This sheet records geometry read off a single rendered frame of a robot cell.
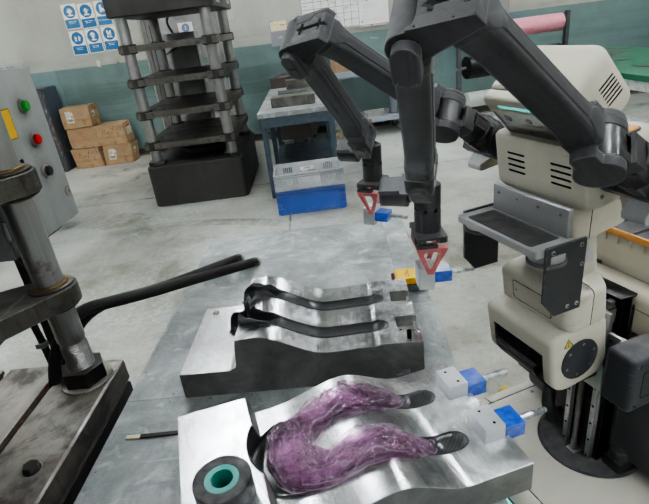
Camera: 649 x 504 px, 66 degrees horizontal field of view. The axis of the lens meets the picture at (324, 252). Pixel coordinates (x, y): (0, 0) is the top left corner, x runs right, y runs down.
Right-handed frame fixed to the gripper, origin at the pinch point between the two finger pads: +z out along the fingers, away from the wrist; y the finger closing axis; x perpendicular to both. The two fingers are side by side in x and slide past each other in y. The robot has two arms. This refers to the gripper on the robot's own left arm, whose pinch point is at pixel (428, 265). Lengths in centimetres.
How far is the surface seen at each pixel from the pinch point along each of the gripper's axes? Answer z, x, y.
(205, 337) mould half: 10, -52, 5
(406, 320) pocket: 7.4, -7.0, 9.9
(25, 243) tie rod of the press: -19, -82, 9
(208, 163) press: 60, -134, -372
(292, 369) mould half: 10.5, -31.9, 18.8
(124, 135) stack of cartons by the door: 61, -294, -595
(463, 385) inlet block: 7.3, -0.9, 32.1
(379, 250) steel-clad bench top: 15.3, -6.7, -43.0
